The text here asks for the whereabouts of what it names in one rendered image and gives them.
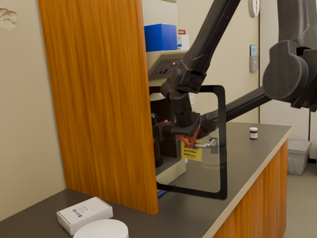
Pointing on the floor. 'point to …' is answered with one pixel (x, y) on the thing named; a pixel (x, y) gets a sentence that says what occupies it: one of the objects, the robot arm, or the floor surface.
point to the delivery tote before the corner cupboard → (297, 156)
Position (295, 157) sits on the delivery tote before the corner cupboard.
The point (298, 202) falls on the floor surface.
